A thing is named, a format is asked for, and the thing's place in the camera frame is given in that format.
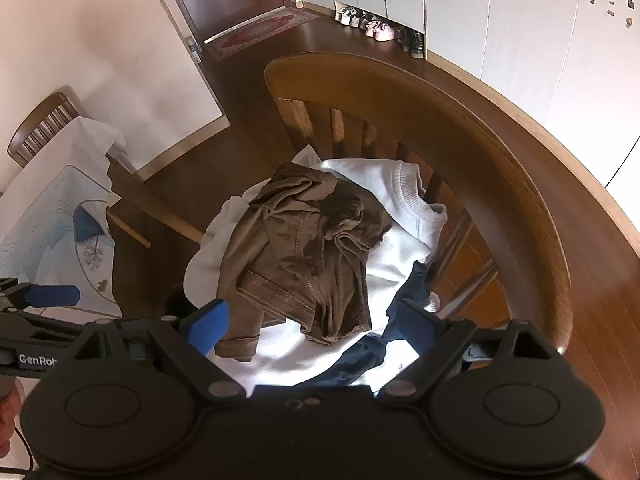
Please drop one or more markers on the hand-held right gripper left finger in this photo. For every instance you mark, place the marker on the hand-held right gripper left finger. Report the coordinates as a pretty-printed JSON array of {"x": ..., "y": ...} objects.
[{"x": 207, "y": 322}]

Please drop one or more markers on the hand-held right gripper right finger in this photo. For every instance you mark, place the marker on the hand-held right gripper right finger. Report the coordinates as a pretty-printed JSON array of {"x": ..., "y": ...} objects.
[{"x": 416, "y": 324}]

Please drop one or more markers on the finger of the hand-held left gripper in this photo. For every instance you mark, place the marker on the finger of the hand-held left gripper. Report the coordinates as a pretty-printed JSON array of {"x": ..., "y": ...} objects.
[
  {"x": 50, "y": 295},
  {"x": 45, "y": 324}
]

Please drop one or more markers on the brown garment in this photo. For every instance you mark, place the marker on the brown garment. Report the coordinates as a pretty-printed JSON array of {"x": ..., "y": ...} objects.
[{"x": 300, "y": 250}]

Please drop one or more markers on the person's left hand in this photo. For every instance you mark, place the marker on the person's left hand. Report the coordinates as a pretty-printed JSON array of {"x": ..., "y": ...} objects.
[{"x": 7, "y": 415}]

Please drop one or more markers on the navy garment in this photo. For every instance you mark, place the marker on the navy garment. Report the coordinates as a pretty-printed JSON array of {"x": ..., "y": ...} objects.
[{"x": 360, "y": 360}]

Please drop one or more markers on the white sweatshirt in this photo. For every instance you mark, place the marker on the white sweatshirt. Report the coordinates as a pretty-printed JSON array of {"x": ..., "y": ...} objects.
[{"x": 397, "y": 260}]

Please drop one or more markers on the printed white blue tablecloth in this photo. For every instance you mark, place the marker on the printed white blue tablecloth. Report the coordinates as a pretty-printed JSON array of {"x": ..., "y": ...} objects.
[{"x": 45, "y": 210}]

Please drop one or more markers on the small wooden chair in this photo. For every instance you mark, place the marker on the small wooden chair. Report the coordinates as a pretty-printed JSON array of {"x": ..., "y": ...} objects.
[{"x": 45, "y": 120}]

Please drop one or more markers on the large wooden chair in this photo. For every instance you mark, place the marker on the large wooden chair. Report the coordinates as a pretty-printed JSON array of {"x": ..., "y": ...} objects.
[{"x": 450, "y": 110}]

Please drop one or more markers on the red patterned rug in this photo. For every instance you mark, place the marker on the red patterned rug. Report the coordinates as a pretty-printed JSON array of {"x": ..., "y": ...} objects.
[{"x": 260, "y": 30}]

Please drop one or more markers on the row of shoes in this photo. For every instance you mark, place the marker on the row of shoes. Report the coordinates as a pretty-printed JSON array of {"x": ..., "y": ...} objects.
[{"x": 372, "y": 27}]

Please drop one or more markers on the white cabinets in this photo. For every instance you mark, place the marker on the white cabinets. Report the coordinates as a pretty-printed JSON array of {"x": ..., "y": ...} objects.
[{"x": 450, "y": 0}]

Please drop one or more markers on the wooden table frame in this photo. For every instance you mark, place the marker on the wooden table frame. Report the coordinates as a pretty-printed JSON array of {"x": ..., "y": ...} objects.
[{"x": 135, "y": 200}]

